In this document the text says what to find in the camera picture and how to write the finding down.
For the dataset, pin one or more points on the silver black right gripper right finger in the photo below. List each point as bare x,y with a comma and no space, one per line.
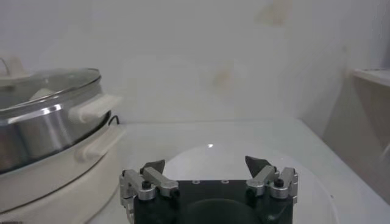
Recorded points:
262,181

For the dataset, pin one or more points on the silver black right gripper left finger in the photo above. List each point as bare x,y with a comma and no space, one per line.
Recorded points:
161,185

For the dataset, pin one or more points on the round glass pot lid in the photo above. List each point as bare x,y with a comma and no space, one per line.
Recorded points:
61,80

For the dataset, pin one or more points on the white steamed baozi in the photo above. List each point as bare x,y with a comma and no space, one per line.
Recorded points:
41,93

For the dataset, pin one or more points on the round white plate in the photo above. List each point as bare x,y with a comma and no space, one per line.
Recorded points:
213,161

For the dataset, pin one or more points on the cream electric cooker base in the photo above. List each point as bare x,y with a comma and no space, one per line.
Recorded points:
61,185

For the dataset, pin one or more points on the white side table with label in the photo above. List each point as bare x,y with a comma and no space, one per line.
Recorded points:
362,121

